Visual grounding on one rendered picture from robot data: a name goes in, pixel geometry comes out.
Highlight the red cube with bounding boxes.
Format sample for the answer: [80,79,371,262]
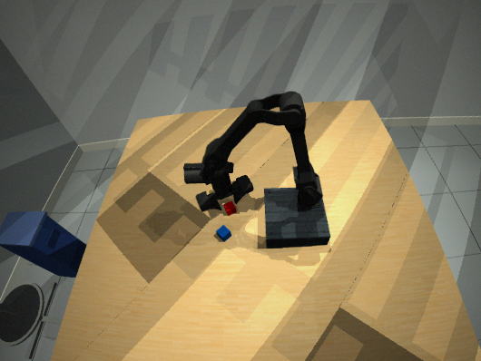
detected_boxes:
[223,201,237,216]

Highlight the blue cube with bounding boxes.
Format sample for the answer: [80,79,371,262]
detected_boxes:
[216,225,231,242]

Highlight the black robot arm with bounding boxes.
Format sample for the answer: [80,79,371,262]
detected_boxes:
[183,92,323,210]

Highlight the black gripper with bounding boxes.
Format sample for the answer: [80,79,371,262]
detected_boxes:
[196,175,254,212]

